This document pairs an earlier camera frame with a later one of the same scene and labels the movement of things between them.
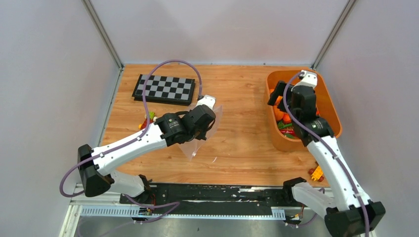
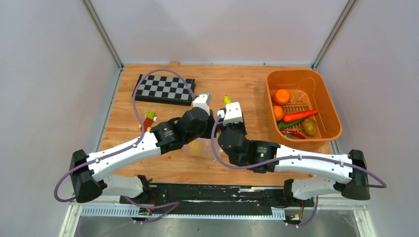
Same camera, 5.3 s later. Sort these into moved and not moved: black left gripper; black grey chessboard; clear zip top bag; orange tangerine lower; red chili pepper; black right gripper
Moved: black right gripper; clear zip top bag
Not moved: black left gripper; black grey chessboard; orange tangerine lower; red chili pepper
